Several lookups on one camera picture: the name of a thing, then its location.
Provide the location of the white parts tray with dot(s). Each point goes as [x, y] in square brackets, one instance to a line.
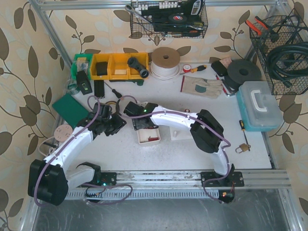
[144, 134]

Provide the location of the black aluminium extrusion profile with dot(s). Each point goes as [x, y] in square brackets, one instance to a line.
[99, 90]

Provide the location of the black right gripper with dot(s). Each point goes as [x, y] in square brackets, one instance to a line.
[142, 123]

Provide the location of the red spring in tray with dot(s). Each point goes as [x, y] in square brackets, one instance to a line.
[153, 138]

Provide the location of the round beige power socket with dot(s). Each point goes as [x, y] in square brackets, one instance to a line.
[63, 132]

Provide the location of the yellow storage bin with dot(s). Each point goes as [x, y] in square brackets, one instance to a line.
[118, 68]

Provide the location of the clear teal toolbox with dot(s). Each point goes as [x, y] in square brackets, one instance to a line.
[258, 107]

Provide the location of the black box in bin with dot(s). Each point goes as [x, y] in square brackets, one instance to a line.
[101, 68]

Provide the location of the black yellow handled screwdriver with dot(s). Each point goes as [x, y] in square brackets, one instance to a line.
[115, 92]

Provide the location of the green storage bin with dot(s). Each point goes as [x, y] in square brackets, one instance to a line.
[81, 62]

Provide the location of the white cable spool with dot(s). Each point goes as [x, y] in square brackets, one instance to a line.
[165, 64]

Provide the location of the hammer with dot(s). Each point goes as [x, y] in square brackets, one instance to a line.
[51, 145]

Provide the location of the black green battery box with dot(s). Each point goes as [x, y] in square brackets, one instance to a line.
[83, 83]

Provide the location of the black electrical tape roll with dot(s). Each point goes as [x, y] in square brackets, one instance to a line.
[177, 19]

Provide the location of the black wire basket centre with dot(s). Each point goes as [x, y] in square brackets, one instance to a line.
[163, 19]

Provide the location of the brass padlock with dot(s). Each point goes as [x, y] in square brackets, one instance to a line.
[242, 148]

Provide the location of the brown tape roll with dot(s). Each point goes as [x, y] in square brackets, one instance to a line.
[116, 104]

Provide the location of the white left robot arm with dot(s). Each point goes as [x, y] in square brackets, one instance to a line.
[50, 179]

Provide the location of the small black screwdriver right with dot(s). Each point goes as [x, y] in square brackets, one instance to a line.
[243, 130]

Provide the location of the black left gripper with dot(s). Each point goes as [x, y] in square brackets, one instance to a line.
[118, 123]

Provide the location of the clear glass jar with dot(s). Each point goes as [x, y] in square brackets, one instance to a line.
[72, 87]

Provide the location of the white peg base plate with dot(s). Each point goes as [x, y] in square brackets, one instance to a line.
[179, 134]

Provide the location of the yellow black small screwdriver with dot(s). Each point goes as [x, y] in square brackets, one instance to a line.
[198, 69]

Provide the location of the black sanding block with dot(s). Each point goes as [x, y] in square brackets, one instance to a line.
[219, 68]

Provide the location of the black rubber disc spool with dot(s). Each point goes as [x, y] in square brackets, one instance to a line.
[240, 71]

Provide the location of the red white tape roll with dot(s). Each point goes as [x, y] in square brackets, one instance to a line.
[186, 68]

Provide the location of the black wire basket right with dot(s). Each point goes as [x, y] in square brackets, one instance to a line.
[283, 54]

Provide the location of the orange handled pliers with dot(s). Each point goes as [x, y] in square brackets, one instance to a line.
[259, 22]

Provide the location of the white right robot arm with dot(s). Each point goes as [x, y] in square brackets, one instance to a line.
[206, 131]

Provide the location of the black pipe fitting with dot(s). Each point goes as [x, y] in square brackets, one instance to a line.
[135, 64]

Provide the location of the black wire basket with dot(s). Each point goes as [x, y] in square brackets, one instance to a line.
[283, 54]
[163, 19]

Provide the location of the beige work glove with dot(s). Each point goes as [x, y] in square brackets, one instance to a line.
[210, 88]

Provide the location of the red handled tool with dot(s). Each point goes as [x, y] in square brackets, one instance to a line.
[225, 89]

